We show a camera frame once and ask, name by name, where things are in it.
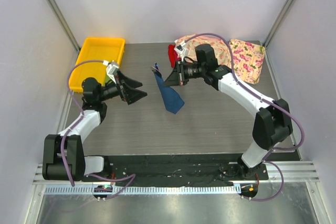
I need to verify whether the blue paper napkin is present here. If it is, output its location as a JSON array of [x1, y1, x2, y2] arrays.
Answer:
[[154, 72, 185, 114]]

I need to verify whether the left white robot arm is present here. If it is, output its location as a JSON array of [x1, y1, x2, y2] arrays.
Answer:
[[42, 71, 147, 182]]

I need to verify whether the floral round mesh cover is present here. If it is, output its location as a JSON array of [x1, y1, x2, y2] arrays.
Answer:
[[174, 34, 231, 67]]

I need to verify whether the aluminium corner post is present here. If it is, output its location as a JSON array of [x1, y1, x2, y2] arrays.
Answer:
[[263, 0, 296, 48], [46, 0, 81, 53]]

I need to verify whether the floral yellow placemat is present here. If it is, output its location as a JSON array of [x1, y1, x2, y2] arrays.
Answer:
[[229, 39, 266, 84]]

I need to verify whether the yellow plastic bin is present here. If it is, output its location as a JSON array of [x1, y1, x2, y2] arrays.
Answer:
[[69, 37, 125, 93]]

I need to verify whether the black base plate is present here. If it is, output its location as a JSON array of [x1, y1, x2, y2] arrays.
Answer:
[[98, 153, 269, 187]]

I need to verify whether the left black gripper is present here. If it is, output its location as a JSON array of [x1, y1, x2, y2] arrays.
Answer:
[[98, 70, 147, 105]]

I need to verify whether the red folded cloth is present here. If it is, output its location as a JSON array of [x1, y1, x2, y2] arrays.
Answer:
[[167, 44, 182, 68]]

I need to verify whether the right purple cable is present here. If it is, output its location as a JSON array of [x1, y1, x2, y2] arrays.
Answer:
[[181, 33, 306, 202]]

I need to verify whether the white slotted cable duct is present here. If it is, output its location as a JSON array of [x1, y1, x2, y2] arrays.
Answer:
[[44, 184, 241, 196]]

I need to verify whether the left aluminium corner post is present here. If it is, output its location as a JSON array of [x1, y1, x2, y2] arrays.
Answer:
[[46, 0, 81, 53]]

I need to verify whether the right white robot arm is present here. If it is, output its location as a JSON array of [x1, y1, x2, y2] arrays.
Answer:
[[163, 44, 292, 179]]

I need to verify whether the right aluminium corner post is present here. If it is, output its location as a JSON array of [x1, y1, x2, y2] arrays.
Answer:
[[263, 0, 296, 48]]

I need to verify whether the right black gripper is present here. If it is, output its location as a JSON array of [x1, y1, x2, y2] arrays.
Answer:
[[163, 60, 205, 88]]

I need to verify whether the green gold-tipped utensil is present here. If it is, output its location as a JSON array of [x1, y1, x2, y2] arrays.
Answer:
[[103, 75, 110, 85]]

